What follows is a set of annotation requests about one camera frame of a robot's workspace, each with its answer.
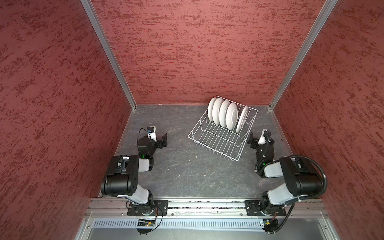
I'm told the base circuit board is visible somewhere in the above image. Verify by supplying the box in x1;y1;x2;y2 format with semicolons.
263;220;278;230
137;219;156;228

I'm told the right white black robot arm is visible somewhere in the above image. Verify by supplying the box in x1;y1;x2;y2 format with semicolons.
247;130;328;216

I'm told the slotted grey cable duct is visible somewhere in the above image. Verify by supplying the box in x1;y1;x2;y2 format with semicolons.
92;218;264;232

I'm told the white wire dish rack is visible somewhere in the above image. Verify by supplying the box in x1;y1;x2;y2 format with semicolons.
188;96;258;161

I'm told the left aluminium corner post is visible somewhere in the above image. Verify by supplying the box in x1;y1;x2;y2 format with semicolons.
81;0;137;110

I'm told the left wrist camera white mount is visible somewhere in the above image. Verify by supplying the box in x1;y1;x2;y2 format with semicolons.
147;126;157;142

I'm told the left base circuit board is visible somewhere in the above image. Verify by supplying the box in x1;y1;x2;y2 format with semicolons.
137;219;156;228

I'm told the aluminium mounting rail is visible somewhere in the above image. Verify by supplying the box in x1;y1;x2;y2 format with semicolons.
85;197;329;219

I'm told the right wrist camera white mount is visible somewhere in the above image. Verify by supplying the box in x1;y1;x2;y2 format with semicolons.
258;129;268;145

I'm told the right aluminium corner post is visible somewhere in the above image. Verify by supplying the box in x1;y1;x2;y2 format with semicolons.
269;0;338;111

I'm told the aluminium corner post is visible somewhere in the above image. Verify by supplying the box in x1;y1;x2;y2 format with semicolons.
269;0;338;111
81;0;137;110

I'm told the white plate rearmost in rack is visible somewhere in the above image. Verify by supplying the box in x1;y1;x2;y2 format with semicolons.
208;97;217;122

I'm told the right base circuit board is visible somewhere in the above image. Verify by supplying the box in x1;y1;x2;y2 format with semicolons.
263;220;278;230

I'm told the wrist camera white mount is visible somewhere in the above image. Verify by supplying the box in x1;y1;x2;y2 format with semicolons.
258;129;268;145
147;126;157;142

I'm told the blue striped white plate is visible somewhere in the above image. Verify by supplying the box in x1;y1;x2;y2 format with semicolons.
236;106;249;134

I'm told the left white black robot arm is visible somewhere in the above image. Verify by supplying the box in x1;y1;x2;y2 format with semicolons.
101;133;168;216

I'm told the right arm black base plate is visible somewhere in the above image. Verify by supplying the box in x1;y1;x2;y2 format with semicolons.
245;200;286;217

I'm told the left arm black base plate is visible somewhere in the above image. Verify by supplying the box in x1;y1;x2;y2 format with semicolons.
127;200;169;217

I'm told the green red rimmed plate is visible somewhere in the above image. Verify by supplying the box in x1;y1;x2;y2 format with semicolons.
226;103;238;131

